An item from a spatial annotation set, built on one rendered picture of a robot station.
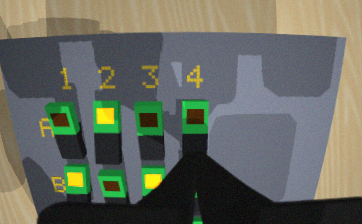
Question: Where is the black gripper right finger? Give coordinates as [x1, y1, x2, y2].
[195, 151, 362, 224]

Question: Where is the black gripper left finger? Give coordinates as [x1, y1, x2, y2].
[37, 151, 197, 224]

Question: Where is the grey switch panel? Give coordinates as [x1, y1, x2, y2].
[0, 32, 346, 215]

